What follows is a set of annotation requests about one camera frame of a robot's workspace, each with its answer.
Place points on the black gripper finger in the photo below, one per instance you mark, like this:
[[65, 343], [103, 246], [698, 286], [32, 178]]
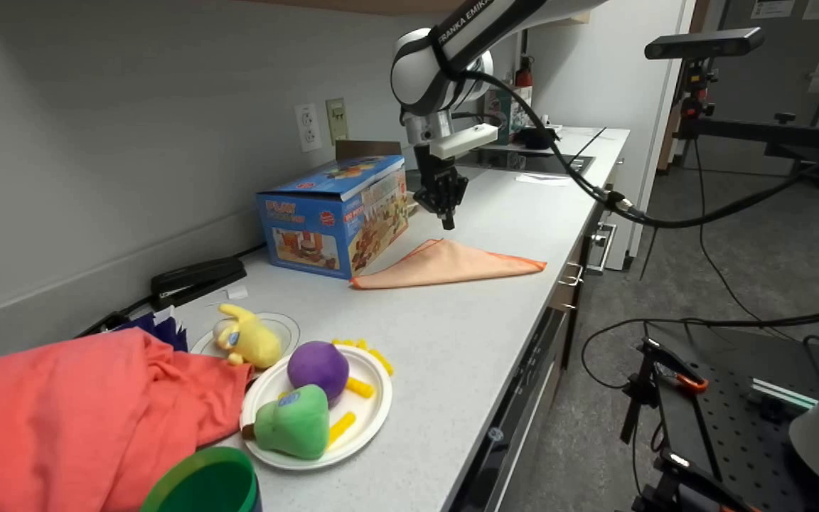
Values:
[[447, 221]]

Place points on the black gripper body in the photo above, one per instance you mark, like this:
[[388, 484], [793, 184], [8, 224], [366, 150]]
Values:
[[439, 184]]

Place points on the peach towel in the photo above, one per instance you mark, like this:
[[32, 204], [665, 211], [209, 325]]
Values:
[[447, 262]]

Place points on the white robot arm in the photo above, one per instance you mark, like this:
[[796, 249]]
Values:
[[435, 67]]

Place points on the play food set box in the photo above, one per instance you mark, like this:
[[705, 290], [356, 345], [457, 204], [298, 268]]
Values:
[[338, 218]]

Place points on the yellow plush fries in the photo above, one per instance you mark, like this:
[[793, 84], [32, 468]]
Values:
[[365, 403]]

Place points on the purple plush ball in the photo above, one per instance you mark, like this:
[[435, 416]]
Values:
[[322, 364]]

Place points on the small clear plate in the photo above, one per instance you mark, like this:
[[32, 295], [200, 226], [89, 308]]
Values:
[[281, 325]]

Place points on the white plate with plush toys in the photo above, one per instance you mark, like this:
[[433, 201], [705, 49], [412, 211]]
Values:
[[273, 384]]

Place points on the yellow plush toy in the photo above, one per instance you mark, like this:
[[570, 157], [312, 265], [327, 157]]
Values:
[[246, 340]]

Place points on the green plush pear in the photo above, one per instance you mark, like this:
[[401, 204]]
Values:
[[294, 426]]

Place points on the black stapler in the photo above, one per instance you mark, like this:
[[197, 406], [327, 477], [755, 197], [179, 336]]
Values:
[[193, 281]]

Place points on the blue purple cloth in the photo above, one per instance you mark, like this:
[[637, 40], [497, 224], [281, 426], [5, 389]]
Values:
[[166, 332]]

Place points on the green plastic cup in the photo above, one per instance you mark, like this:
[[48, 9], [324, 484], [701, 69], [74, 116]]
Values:
[[216, 480]]

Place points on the black tripod with clamp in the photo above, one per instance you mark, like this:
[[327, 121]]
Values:
[[668, 384]]

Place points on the red cloth pile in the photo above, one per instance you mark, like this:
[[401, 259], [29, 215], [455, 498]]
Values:
[[92, 426]]

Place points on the white wall outlet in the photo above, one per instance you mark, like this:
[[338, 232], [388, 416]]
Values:
[[308, 126]]

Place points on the black camera on stand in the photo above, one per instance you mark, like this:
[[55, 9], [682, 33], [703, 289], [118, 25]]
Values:
[[705, 43]]

